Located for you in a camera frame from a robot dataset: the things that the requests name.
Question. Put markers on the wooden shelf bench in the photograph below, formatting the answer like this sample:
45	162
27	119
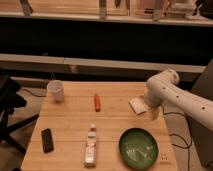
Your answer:
95	67

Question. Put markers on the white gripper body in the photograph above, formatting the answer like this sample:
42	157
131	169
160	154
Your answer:
154	112

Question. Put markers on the clear plastic bottle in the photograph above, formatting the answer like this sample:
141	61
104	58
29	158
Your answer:
90	149

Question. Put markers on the black office chair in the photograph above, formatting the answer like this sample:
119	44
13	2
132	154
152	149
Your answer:
9	100

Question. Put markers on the orange carrot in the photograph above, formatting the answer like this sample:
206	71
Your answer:
97	103

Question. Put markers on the green bowl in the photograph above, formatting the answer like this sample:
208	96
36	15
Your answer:
138	149

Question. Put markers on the white sponge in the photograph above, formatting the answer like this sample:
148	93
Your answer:
137	105

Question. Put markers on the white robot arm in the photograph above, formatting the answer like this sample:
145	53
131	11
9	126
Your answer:
163	86

